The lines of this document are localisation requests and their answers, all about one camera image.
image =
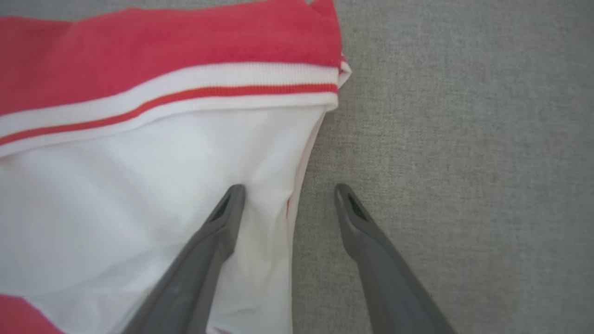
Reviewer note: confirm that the grey fabric sofa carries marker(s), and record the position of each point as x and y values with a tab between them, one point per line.
464	162

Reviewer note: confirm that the red white basketball jersey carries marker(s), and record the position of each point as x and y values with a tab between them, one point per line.
139	185

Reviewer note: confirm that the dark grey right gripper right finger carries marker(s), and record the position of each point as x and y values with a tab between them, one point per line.
390	287

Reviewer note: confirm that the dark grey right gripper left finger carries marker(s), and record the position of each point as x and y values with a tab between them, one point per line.
199	269

